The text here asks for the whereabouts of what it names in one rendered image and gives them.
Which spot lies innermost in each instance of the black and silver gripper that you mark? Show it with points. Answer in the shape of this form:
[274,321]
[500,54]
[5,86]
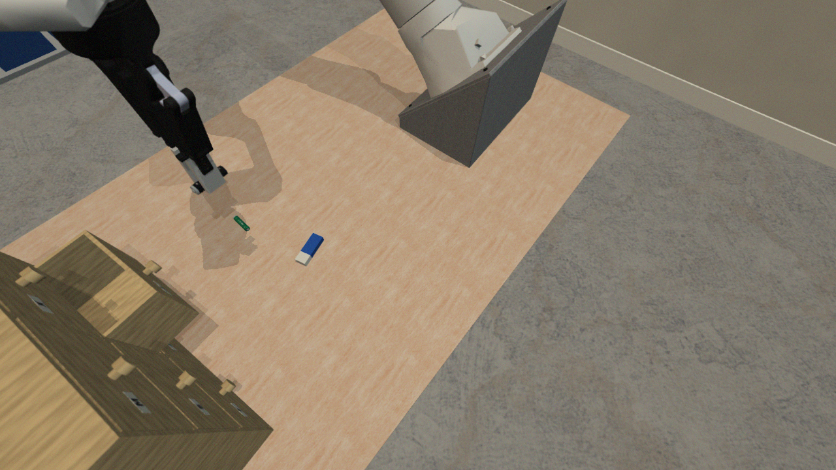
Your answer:
[127,31]

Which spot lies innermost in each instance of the blue and white eraser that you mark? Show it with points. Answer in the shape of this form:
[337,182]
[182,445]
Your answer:
[309,249]

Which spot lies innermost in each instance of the black aa battery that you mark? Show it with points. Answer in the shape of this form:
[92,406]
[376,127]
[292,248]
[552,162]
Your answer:
[197,187]

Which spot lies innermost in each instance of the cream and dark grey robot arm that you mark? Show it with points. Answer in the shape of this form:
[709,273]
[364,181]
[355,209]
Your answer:
[444,38]

